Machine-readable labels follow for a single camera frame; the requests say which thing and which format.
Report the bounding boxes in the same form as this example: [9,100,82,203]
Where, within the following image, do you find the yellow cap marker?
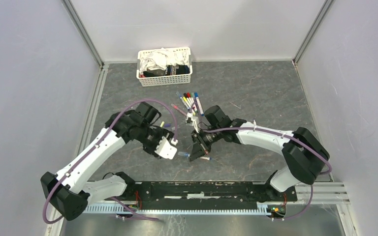
[182,96,194,113]

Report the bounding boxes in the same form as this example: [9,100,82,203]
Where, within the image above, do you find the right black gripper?
[189,126,222,162]

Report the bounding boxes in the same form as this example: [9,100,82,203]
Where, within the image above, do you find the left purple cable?
[42,98,179,225]

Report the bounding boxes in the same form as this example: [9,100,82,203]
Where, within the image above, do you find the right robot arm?
[186,105,332,201]

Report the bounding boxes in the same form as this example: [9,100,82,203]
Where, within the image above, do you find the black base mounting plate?
[116,181,298,210]

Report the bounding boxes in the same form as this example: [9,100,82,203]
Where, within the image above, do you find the blue pen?
[178,151,190,157]

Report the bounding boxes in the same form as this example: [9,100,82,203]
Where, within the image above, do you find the white cloth in basket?
[137,47,191,72]

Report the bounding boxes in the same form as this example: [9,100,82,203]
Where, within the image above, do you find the slotted cable duct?
[65,203,269,216]

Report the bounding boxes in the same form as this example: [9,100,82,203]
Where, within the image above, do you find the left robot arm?
[40,99,178,224]

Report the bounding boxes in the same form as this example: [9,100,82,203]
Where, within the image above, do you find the purple cable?
[42,98,179,225]
[192,101,333,221]

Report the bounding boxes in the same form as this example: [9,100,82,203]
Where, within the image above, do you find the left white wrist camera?
[155,137,178,160]

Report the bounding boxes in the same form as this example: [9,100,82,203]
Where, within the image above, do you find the black cap marker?
[184,93,195,111]

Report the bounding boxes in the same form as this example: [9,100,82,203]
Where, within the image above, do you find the white plastic basket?
[136,47,193,87]

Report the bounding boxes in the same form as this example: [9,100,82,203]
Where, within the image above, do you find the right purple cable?
[192,101,333,221]

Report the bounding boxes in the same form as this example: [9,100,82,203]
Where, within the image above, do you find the red cap marker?
[186,92,197,112]

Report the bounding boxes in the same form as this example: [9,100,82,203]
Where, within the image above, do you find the black striped cloth in basket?
[142,65,190,78]

